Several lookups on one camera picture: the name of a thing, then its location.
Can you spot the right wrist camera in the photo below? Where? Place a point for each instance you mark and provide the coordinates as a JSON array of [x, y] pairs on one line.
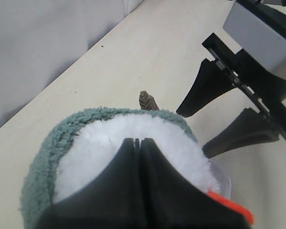
[[261, 31]]

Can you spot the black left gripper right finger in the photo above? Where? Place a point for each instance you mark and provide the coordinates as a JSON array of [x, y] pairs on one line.
[[172, 202]]

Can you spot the white backdrop curtain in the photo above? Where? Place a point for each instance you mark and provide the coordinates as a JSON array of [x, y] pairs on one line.
[[40, 39]]

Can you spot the green fuzzy scarf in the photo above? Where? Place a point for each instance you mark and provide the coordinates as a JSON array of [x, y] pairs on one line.
[[37, 191]]

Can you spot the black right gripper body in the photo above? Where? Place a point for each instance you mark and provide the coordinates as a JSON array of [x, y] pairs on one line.
[[263, 89]]

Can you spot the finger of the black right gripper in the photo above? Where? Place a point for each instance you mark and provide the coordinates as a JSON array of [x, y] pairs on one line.
[[249, 128], [210, 83]]

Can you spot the white plush snowman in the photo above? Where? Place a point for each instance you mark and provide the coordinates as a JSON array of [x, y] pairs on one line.
[[97, 143]]

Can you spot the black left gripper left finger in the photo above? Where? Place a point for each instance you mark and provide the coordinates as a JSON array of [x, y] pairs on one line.
[[113, 200]]

